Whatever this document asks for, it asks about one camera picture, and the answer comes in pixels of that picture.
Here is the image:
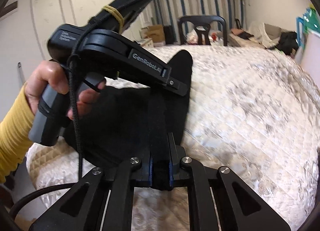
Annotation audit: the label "person's left hand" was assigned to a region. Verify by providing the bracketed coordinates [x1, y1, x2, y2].
[24, 60, 107, 121]

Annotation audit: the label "beige sofa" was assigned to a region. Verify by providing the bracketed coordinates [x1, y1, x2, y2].
[228, 21, 288, 50]

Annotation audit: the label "white quilted bedspread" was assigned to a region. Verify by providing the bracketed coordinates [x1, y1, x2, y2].
[26, 45, 319, 230]

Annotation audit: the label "black pants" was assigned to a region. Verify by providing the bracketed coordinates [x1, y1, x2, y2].
[62, 49, 194, 192]

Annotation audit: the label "black bag on sofa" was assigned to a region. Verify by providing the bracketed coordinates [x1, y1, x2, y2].
[275, 31, 298, 55]

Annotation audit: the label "yellow left sleeve forearm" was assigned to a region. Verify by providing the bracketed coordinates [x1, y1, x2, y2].
[0, 87, 34, 183]

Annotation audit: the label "cardboard box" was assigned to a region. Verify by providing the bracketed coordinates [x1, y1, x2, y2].
[140, 25, 165, 47]

